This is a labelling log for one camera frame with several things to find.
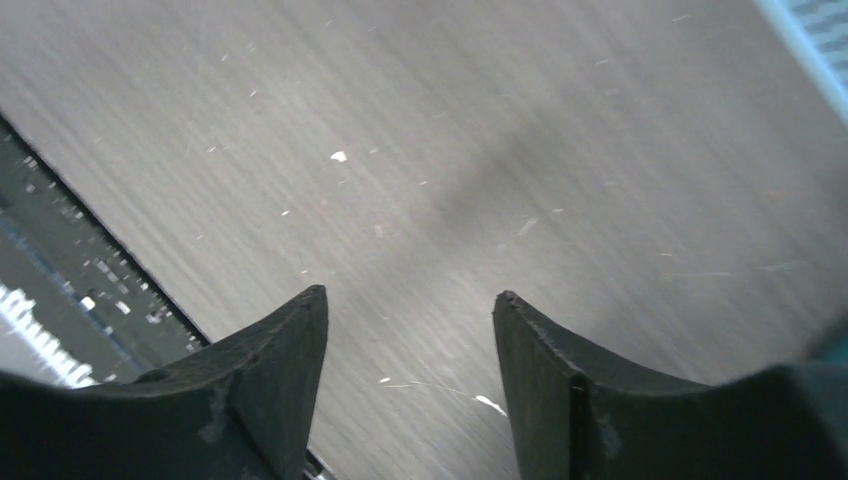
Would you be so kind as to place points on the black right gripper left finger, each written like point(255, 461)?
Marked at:
point(241, 408)

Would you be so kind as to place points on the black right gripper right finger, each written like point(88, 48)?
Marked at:
point(580, 411)

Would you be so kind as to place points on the light blue perforated basket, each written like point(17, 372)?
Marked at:
point(815, 32)

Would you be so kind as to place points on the teal round bucket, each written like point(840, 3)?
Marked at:
point(832, 346)

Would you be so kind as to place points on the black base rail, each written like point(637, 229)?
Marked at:
point(71, 294)

